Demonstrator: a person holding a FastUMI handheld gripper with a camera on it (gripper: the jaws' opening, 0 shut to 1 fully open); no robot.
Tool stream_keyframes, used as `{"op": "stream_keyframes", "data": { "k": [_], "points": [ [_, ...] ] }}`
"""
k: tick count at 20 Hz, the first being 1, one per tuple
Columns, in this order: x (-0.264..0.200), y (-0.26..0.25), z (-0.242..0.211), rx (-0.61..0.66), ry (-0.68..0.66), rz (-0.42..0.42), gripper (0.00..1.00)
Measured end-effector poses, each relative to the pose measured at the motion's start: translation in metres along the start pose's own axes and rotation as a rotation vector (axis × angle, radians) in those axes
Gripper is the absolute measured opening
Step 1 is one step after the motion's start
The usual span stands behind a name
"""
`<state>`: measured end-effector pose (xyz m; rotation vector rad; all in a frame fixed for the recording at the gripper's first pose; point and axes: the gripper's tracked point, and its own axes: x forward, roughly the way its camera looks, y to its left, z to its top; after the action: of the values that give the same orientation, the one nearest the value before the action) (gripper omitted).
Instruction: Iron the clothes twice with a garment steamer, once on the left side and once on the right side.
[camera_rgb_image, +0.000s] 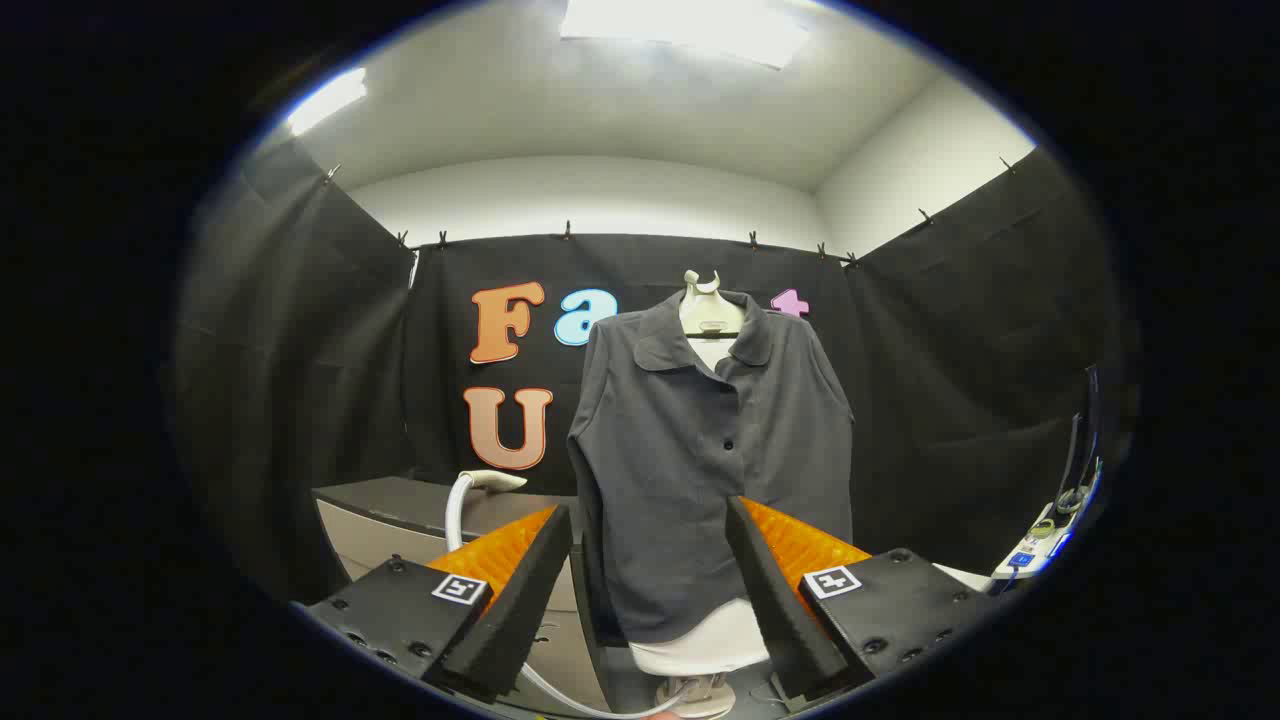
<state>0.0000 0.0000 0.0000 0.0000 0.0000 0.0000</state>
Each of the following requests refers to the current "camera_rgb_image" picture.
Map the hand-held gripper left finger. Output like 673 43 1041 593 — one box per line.
305 503 574 701

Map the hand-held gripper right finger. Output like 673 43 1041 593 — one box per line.
725 495 991 701

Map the white garment steamer head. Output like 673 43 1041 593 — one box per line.
445 469 529 553

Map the dark grey button shirt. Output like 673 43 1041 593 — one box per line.
566 288 856 646

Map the grey top drawer cabinet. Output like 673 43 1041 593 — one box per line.
313 477 611 711

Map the white power strip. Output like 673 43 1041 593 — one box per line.
992 455 1101 581

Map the cream mannequin torso stand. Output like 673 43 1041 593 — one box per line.
628 268 771 719

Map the black backdrop cloth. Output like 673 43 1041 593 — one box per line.
175 140 1131 601

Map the small ceiling light panel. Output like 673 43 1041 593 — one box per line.
287 67 368 138

